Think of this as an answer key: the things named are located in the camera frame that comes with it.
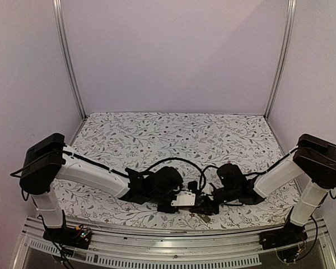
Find floral patterned table mat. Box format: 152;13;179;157
54;113;299;230

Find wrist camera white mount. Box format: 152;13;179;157
187;180;202;194
171;192;196;207

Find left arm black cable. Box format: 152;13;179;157
144;157;205;185

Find right aluminium frame post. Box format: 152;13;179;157
264;0;297;122

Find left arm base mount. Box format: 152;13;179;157
42;210;92;250

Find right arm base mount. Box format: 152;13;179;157
259;222;307;250

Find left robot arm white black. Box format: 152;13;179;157
10;133;183;243

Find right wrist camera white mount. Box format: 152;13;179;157
187;180;202;194

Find remote battery cover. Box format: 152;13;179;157
198;214;211;224

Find left aluminium frame post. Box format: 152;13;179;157
52;0;87;120

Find aluminium frame post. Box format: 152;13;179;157
264;0;297;122
52;0;87;120

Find aluminium front rail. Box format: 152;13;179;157
11;217;336;268

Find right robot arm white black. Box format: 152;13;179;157
190;134;336;244

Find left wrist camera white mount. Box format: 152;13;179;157
171;192;196;207

